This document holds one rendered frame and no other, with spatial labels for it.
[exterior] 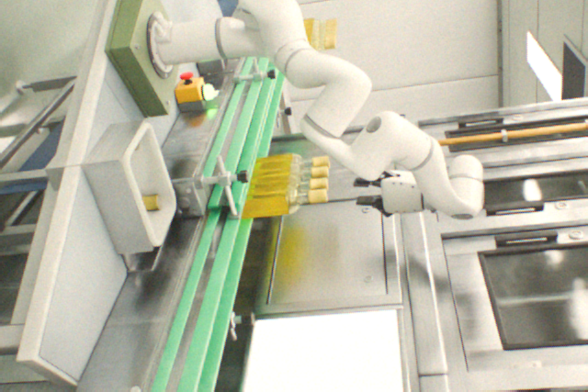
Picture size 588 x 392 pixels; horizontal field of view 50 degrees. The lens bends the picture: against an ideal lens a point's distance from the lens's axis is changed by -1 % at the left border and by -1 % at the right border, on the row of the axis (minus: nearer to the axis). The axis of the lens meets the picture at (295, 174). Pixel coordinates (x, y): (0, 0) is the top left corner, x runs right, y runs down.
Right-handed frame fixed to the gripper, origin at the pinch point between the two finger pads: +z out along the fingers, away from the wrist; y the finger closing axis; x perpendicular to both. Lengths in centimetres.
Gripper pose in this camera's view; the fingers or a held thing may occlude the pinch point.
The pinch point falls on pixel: (363, 191)
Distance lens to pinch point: 155.9
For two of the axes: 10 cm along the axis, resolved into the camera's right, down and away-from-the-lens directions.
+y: -1.8, -8.4, -5.2
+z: -9.3, -0.3, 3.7
